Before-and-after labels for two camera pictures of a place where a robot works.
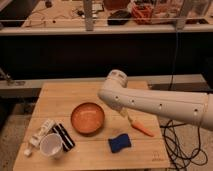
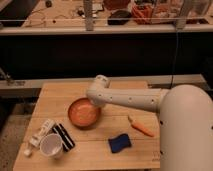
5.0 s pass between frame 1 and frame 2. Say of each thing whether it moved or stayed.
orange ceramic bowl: moved
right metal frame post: stayed
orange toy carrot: stayed
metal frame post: stayed
